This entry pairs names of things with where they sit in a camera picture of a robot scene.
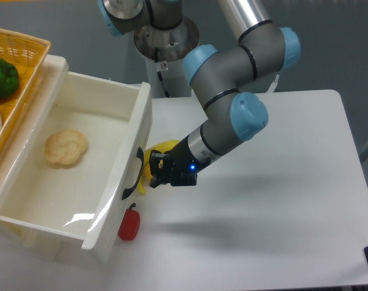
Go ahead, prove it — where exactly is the white top drawer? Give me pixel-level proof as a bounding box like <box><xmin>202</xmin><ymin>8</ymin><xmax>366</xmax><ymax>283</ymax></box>
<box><xmin>0</xmin><ymin>71</ymin><xmax>153</xmax><ymax>251</ymax></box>

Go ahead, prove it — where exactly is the red bell pepper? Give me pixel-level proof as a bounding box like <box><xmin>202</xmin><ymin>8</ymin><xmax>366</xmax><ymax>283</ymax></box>
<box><xmin>118</xmin><ymin>202</ymin><xmax>141</xmax><ymax>241</ymax></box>

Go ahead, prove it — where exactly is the black top drawer handle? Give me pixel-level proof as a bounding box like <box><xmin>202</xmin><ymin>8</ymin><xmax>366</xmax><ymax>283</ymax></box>
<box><xmin>121</xmin><ymin>147</ymin><xmax>144</xmax><ymax>200</ymax></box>

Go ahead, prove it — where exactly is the round bread bun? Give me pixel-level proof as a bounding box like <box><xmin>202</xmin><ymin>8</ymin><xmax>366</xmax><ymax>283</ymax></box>
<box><xmin>44</xmin><ymin>129</ymin><xmax>88</xmax><ymax>166</ymax></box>

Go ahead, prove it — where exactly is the white drawer cabinet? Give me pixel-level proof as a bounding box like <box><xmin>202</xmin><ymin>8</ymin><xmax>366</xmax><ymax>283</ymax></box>
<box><xmin>0</xmin><ymin>54</ymin><xmax>153</xmax><ymax>264</ymax></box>

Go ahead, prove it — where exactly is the green bell pepper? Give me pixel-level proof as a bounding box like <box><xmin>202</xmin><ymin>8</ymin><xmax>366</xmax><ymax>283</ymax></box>
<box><xmin>0</xmin><ymin>58</ymin><xmax>19</xmax><ymax>99</ymax></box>

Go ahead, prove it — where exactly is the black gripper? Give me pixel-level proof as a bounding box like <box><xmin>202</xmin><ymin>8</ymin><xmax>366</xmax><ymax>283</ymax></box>
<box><xmin>149</xmin><ymin>141</ymin><xmax>211</xmax><ymax>189</ymax></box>

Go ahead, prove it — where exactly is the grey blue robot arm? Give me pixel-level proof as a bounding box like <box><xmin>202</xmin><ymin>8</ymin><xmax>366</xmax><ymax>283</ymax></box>
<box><xmin>98</xmin><ymin>1</ymin><xmax>301</xmax><ymax>188</ymax></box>

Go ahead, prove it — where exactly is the white metal bracket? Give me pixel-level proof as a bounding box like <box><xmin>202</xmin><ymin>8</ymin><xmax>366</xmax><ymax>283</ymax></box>
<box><xmin>266</xmin><ymin>74</ymin><xmax>279</xmax><ymax>93</ymax></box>

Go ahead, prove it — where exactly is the yellow bell pepper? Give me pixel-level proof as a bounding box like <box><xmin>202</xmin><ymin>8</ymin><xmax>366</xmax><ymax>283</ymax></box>
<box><xmin>142</xmin><ymin>158</ymin><xmax>153</xmax><ymax>183</ymax></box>

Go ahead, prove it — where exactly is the yellow banana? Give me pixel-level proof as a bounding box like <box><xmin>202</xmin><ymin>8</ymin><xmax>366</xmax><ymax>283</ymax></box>
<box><xmin>137</xmin><ymin>139</ymin><xmax>179</xmax><ymax>195</ymax></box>

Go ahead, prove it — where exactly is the yellow woven basket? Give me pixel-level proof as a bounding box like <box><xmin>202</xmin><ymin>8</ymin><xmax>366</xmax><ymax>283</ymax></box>
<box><xmin>0</xmin><ymin>28</ymin><xmax>51</xmax><ymax>155</ymax></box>

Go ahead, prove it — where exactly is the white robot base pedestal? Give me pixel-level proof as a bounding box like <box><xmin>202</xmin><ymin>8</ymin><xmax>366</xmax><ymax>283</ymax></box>
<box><xmin>134</xmin><ymin>16</ymin><xmax>199</xmax><ymax>98</ymax></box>

